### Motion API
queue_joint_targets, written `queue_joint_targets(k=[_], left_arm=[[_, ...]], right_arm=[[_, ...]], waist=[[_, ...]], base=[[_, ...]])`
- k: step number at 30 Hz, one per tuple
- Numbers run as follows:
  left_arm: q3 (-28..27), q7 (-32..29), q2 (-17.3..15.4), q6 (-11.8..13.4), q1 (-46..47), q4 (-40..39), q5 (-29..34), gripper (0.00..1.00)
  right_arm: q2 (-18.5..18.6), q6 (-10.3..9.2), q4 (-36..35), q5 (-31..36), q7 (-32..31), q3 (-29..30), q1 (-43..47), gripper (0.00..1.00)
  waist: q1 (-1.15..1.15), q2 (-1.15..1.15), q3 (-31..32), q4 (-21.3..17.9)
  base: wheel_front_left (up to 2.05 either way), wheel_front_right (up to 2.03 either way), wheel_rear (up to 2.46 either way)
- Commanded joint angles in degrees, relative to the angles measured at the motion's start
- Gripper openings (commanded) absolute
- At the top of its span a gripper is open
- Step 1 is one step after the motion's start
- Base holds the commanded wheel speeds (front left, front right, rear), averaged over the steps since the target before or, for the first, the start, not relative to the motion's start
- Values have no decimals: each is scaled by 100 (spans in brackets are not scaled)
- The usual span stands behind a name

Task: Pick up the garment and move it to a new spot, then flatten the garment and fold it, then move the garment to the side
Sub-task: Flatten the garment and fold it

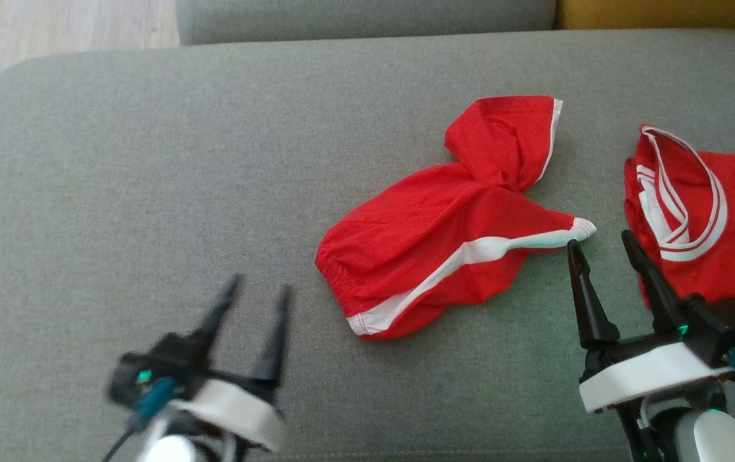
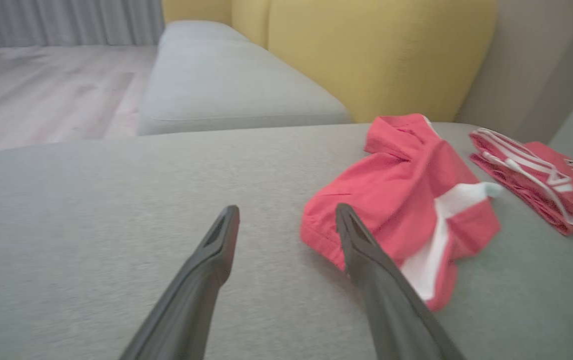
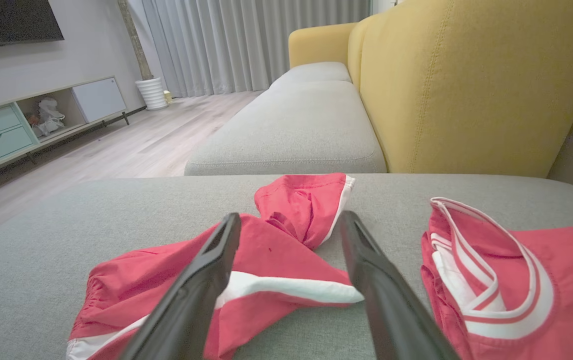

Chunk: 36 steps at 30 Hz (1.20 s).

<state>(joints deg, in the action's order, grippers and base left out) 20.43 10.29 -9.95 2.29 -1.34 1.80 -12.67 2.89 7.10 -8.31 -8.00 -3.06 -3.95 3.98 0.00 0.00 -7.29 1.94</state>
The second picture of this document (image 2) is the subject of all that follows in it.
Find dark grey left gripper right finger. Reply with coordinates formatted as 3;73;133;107
335;203;467;360

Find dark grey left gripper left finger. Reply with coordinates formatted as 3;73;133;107
119;205;241;360

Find red shorts with white stripe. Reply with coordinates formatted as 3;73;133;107
300;114;503;312

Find red jersey with number print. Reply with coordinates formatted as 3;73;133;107
469;127;573;236

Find large grey sofa chaise cushion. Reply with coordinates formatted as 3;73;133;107
0;122;573;360

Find grey sofa seat cushion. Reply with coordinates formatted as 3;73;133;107
137;37;352;137
158;20;251;45

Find yellow sofa back cushion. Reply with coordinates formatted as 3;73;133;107
268;0;498;124
230;0;272;50

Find yellow sofa armrest cushion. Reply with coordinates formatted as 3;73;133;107
161;0;233;27

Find grey pleated curtain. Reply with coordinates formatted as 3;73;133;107
0;0;166;48

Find beige upholstered wall panel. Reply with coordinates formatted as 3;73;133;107
454;0;573;146

